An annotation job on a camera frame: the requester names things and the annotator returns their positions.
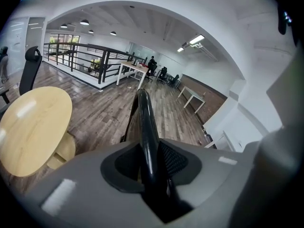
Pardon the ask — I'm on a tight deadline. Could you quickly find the frosted glass partition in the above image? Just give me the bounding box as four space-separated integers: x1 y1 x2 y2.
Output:
0 17 46 77

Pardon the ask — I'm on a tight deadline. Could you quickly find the black head-mounted camera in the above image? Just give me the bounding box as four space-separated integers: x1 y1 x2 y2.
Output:
277 7 293 35

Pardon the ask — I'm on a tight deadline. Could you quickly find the black folding chair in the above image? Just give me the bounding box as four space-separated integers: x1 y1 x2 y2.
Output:
120 88 193 223

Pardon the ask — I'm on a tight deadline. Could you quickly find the green indoor plant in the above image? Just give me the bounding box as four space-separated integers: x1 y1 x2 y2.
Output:
91 58 103 74

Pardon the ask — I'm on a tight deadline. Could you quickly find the black metal railing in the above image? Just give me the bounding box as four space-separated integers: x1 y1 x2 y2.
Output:
43 42 143 85

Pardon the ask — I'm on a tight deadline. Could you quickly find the wooden top white-legged desk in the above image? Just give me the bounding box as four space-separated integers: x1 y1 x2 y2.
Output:
116 60 150 90

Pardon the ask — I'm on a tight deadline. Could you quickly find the round yellow wooden table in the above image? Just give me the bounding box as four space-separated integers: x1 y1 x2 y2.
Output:
0 86 77 178

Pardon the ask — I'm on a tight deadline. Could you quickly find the white framed table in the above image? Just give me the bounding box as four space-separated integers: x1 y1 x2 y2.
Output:
203 126 238 153

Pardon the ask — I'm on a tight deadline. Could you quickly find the grey top white-legged table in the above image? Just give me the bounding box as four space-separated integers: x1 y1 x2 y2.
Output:
178 86 206 114

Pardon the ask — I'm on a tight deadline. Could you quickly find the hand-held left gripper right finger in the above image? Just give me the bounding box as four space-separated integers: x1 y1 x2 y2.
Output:
158 138 254 210

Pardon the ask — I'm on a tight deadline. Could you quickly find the black office chair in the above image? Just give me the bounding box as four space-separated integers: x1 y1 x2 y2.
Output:
145 63 159 82
157 66 169 85
168 74 181 88
0 46 43 115

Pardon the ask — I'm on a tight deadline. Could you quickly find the large glass window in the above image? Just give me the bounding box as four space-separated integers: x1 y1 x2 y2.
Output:
48 33 81 57

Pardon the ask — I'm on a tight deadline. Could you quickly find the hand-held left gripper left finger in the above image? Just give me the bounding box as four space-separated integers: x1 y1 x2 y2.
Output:
25 141 166 224

